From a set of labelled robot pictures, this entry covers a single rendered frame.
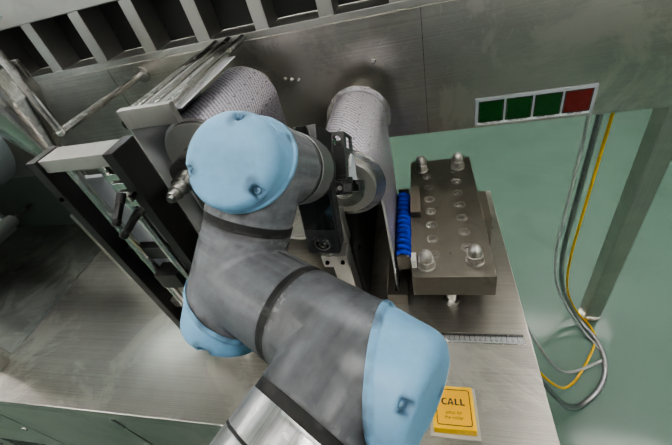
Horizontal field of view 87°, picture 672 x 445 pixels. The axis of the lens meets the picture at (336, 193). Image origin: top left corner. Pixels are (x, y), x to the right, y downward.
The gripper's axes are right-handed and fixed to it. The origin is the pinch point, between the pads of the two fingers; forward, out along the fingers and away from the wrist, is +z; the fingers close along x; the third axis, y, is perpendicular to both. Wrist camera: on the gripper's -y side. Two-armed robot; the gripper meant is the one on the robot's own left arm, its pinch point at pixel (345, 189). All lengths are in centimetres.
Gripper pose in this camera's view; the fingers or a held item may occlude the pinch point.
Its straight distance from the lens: 58.5
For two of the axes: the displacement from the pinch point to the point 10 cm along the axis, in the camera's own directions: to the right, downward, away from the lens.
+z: 2.6, -0.1, 9.7
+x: -9.6, 0.7, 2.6
